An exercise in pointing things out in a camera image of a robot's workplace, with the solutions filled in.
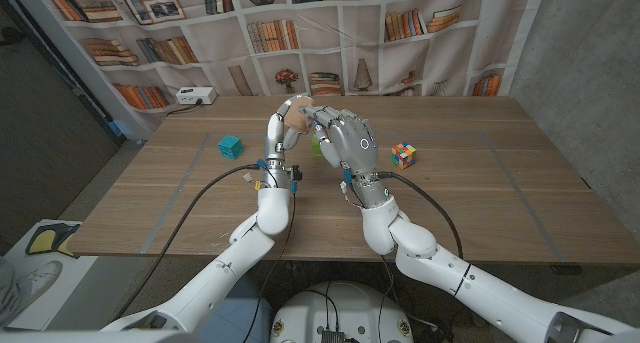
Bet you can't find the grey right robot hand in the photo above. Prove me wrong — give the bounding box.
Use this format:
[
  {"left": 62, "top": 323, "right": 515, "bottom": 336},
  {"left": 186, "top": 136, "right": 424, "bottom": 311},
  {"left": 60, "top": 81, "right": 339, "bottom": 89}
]
[{"left": 301, "top": 105, "right": 380, "bottom": 177}]

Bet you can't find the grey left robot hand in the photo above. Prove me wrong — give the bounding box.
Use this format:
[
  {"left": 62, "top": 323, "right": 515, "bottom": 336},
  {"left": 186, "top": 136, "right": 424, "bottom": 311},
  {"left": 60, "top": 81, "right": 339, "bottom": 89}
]
[{"left": 264, "top": 95, "right": 304, "bottom": 162}]

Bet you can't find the tan adhesive wrap roll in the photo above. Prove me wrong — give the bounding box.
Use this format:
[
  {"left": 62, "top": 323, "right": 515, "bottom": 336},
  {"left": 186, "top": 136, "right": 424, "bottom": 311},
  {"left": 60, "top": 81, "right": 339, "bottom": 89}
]
[{"left": 284, "top": 96, "right": 316, "bottom": 136}]

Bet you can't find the teal cube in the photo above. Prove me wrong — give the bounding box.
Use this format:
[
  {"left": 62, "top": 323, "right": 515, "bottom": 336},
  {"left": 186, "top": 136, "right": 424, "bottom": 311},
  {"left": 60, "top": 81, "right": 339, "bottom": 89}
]
[{"left": 217, "top": 134, "right": 245, "bottom": 160}]

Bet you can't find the multicolour Rubik's cube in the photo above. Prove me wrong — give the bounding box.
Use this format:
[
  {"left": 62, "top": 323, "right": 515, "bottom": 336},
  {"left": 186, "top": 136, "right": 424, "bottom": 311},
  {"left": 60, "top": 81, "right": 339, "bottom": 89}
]
[{"left": 390, "top": 141, "right": 418, "bottom": 170}]

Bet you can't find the white power strip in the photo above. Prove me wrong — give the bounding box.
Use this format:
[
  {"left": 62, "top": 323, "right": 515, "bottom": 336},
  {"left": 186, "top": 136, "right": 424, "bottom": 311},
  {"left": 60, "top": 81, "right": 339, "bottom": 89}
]
[{"left": 175, "top": 86, "right": 218, "bottom": 106}]

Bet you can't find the printed bookshelf backdrop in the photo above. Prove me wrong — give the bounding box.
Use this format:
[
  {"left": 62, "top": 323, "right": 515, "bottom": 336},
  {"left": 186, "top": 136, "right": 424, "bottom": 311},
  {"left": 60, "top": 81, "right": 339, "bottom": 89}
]
[{"left": 37, "top": 0, "right": 549, "bottom": 134}]

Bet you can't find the blue tape piece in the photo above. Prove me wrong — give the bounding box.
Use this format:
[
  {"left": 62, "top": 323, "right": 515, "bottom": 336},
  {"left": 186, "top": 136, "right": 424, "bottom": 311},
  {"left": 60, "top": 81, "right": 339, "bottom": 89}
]
[{"left": 105, "top": 118, "right": 132, "bottom": 138}]

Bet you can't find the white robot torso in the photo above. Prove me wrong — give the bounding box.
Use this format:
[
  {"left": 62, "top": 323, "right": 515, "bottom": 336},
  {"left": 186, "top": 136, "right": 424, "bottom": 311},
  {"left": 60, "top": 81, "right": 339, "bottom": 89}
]
[{"left": 269, "top": 281, "right": 414, "bottom": 343}]

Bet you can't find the grey table leg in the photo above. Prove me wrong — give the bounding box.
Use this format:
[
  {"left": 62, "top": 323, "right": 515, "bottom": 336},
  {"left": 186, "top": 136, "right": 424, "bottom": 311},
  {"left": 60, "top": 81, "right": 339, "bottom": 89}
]
[{"left": 464, "top": 302, "right": 489, "bottom": 329}]

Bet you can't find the yellow black floor sign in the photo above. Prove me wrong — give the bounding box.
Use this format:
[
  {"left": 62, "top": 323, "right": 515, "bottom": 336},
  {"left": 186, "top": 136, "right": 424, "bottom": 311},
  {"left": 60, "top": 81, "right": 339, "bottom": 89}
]
[{"left": 24, "top": 221, "right": 84, "bottom": 258}]

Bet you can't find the white sneaker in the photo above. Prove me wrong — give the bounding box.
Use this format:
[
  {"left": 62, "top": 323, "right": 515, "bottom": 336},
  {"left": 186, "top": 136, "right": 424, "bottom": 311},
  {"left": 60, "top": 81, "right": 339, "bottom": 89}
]
[{"left": 14, "top": 260, "right": 64, "bottom": 304}]

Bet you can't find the black power strip cable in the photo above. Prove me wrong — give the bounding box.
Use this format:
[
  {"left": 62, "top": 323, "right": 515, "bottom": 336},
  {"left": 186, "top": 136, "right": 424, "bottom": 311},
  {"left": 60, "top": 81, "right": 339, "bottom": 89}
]
[{"left": 166, "top": 100, "right": 204, "bottom": 117}]

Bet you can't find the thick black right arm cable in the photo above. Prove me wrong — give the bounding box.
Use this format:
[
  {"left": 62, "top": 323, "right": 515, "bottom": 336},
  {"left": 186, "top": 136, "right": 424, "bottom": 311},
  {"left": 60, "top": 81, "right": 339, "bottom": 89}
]
[{"left": 377, "top": 170, "right": 465, "bottom": 261}]

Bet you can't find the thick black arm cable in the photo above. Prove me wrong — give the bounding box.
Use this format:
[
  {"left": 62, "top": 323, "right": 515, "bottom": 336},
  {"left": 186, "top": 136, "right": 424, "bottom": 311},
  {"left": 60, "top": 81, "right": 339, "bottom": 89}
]
[
  {"left": 377, "top": 170, "right": 465, "bottom": 261},
  {"left": 109, "top": 163, "right": 264, "bottom": 324}
]

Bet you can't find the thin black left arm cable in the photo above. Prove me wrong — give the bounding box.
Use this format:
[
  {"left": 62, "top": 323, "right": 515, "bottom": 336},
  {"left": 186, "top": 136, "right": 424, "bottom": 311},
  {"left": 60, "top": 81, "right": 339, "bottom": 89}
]
[{"left": 239, "top": 190, "right": 299, "bottom": 343}]

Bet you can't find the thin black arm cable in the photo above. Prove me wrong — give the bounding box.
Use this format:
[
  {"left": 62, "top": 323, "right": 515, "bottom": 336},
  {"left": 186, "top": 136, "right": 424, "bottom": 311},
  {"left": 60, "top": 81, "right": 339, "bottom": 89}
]
[
  {"left": 375, "top": 255, "right": 399, "bottom": 343},
  {"left": 239, "top": 190, "right": 299, "bottom": 343}
]

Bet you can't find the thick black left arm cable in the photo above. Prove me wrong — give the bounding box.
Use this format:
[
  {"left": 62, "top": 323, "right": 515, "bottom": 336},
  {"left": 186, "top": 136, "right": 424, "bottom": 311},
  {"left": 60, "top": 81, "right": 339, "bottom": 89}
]
[{"left": 109, "top": 163, "right": 264, "bottom": 324}]

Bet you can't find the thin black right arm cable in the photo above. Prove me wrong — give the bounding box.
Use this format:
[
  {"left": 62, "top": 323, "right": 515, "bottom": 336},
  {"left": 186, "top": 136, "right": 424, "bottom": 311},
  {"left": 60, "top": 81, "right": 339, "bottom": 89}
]
[{"left": 375, "top": 255, "right": 399, "bottom": 343}]

